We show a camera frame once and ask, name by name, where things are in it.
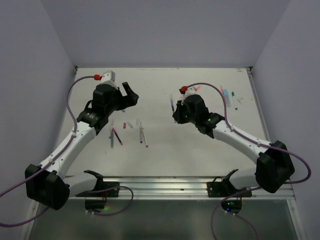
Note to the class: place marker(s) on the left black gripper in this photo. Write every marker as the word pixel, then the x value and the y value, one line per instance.
pixel 130 100

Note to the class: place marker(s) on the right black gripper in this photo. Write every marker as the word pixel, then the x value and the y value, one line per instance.
pixel 178 113

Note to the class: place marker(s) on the blue pen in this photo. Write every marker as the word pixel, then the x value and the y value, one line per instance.
pixel 171 103

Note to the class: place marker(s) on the white blue-tipped marker pen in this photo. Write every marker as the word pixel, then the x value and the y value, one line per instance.
pixel 140 133

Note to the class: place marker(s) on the red pen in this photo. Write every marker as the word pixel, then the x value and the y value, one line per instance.
pixel 117 136

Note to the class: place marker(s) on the purple highlighter pen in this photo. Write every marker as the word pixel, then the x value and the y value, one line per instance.
pixel 112 141

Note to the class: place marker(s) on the pink capped marker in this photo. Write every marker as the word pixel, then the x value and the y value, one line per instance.
pixel 144 138

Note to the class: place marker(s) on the grey marker pen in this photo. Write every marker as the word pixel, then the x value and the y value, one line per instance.
pixel 110 130

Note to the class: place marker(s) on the green capped marker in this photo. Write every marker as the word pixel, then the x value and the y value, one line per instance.
pixel 234 100

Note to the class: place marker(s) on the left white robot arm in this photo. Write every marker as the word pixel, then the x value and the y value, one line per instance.
pixel 47 182

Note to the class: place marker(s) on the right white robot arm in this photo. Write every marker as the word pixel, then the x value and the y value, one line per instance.
pixel 273 166

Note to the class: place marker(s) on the light blue highlighter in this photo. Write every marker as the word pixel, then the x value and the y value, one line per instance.
pixel 227 98

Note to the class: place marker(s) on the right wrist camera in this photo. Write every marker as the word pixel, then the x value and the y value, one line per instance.
pixel 190 91

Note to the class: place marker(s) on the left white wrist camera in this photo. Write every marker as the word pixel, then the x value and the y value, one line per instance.
pixel 108 77

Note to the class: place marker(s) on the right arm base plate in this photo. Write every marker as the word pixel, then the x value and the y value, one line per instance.
pixel 219 189

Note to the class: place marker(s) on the aluminium rail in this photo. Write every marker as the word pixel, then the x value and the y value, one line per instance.
pixel 160 187

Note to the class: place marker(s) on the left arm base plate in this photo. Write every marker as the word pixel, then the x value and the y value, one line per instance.
pixel 111 190

